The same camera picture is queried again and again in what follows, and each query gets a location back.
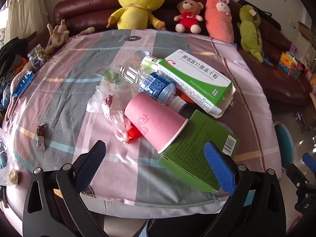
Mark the pink paper cup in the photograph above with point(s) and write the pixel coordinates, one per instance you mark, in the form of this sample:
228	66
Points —
159	124

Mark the yellow duck plush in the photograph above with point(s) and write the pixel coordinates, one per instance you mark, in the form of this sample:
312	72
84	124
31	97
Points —
136	14

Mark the green dinosaur plush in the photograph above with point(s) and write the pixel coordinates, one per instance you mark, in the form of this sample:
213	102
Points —
251	40

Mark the small brown snack sachet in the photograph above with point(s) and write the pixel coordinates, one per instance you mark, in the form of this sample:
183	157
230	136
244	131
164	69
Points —
40	141

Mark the clear printed plastic wrapper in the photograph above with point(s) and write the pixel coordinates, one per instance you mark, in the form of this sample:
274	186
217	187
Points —
111	74

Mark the glass candy jar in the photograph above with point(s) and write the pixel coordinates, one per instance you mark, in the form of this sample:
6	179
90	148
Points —
37	57

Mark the beige long-eared plush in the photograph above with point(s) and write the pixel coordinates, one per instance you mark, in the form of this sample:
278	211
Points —
59	36

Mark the teal trash bin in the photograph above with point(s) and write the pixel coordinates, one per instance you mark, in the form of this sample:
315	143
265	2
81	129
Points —
285	143

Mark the green cardboard box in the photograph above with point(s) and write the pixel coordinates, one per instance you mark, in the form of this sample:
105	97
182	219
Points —
185	156

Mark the pink carrot rabbit plush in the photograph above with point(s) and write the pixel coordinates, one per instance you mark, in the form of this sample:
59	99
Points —
219	21

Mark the colourful toy books stack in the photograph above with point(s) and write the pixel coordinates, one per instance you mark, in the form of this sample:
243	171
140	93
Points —
294	64

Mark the brown teddy bear red outfit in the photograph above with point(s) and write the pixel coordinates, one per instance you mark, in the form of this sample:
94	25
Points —
189	18

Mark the white green medicine box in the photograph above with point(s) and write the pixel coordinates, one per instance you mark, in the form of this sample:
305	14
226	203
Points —
206	86

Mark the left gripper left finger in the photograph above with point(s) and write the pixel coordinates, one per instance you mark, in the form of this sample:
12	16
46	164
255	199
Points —
41	215

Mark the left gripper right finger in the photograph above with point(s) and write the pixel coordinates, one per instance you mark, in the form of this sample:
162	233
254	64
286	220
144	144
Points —
255	206

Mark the blue plastic package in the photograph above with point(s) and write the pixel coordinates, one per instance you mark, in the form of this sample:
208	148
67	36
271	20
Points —
23	83

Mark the plaid pink grey tablecloth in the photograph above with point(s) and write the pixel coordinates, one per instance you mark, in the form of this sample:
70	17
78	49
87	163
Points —
130	182

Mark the clear plastic bag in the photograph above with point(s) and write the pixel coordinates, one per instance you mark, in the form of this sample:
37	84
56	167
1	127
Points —
106	100

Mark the clear plastic water bottle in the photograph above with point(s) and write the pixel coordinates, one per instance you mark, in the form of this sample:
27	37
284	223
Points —
156	85

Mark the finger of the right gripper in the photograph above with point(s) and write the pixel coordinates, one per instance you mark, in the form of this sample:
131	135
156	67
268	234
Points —
309	162

